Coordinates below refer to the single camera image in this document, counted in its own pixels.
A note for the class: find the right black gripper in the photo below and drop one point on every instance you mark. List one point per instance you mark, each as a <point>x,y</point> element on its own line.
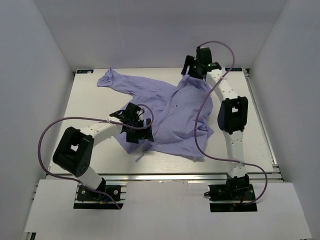
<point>191,61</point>

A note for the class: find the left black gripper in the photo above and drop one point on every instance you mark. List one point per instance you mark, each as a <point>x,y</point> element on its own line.
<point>143,134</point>

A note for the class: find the lilac zip-up jacket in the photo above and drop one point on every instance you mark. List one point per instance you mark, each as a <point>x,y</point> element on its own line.
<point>181,113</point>

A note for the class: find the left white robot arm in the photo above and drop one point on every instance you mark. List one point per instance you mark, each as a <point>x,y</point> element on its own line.
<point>75,148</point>

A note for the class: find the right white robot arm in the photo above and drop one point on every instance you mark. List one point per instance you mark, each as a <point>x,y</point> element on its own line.
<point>233,113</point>

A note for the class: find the right blue table label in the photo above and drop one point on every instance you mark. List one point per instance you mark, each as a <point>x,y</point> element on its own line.
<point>233,69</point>

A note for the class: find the blue table label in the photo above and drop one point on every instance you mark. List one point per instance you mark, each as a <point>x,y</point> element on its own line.
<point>233,69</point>
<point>84,71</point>

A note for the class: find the left blue table label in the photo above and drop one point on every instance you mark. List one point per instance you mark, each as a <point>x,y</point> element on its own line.
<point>84,71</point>

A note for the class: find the white front cover board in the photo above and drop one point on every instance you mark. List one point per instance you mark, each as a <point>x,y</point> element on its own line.
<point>164,211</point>

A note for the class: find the aluminium right side rail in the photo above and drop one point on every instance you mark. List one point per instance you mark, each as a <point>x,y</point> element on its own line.
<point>258,111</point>

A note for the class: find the aluminium rail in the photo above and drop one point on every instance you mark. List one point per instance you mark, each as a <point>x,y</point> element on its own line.
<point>258,111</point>
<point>189,177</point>

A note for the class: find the aluminium front rail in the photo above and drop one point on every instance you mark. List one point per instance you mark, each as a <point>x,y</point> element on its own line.
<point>189,177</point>

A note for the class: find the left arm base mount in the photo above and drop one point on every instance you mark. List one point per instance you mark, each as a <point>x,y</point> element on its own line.
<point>112,199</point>

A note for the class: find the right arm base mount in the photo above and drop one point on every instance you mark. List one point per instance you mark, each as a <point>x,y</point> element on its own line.
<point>231,197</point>

